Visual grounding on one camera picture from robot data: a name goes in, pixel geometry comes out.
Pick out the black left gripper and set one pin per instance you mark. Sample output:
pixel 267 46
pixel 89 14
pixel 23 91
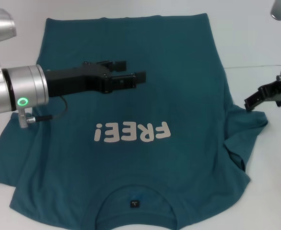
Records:
pixel 73 81

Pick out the teal blue printed t-shirt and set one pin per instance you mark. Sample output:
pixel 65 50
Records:
pixel 167 107

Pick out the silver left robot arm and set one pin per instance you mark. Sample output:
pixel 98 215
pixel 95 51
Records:
pixel 23 88

